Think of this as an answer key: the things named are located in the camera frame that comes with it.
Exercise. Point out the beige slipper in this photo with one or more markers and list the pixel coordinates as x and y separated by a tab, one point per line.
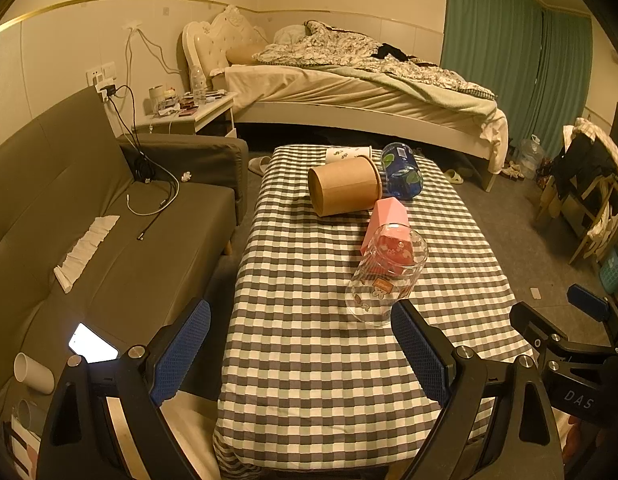
260	165
454	176

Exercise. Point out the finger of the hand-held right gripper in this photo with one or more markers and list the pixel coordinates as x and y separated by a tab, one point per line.
586	301
531	322

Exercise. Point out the white printed paper cup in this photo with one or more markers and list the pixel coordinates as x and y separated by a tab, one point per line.
349	153

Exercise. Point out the black garment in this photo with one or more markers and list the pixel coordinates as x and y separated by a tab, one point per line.
391	51

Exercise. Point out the white wall socket panel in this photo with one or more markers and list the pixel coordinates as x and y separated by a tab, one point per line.
101	72

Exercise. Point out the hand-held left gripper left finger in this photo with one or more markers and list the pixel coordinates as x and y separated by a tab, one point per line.
181	350

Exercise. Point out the clear water bottle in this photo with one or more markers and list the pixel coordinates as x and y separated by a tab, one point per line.
198	82

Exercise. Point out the white bed with tufted headboard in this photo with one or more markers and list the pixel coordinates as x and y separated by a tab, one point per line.
349	115

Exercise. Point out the blue plastic basket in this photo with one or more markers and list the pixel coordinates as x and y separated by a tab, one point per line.
616	270

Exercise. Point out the pale green bed sheet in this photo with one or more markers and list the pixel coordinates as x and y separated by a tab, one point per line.
429	92

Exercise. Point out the floral quilt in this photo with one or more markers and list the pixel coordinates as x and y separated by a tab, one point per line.
339	45

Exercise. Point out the tan pillow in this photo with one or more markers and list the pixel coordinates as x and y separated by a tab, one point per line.
246	54

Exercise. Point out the olive green sofa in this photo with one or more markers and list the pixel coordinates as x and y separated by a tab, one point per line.
114	260

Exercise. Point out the striped bag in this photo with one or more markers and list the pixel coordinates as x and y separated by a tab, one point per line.
24	452

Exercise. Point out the large clear water jug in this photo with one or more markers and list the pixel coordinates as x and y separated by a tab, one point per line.
530	157

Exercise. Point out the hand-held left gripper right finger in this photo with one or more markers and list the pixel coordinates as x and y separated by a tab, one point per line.
419	355

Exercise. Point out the white jar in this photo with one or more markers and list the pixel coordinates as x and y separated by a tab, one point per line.
158	97

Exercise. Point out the lit smartphone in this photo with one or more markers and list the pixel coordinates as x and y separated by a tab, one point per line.
91	345

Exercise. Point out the brown paper cup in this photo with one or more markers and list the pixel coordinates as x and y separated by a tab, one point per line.
341	187

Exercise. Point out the green curtain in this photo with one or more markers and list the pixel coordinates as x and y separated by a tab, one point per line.
494	35

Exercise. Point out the pink cup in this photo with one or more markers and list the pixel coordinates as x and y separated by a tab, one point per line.
386	215

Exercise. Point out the clear glass cup with print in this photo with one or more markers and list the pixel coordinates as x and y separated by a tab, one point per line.
374	290

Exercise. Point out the wooden chair with clothes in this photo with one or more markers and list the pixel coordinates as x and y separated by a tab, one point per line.
584	170

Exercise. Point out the white paper scrap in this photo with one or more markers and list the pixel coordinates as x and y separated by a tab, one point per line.
535	292

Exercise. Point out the folded white cloth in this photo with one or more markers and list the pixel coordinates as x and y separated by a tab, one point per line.
86	252

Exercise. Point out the blue patterned cup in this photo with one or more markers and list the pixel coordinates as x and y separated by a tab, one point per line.
401	172

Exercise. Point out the white nightstand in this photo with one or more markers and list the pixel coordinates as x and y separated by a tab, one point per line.
209	115

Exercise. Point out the grey white checkered tablecloth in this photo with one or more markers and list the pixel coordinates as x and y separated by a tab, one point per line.
309	320

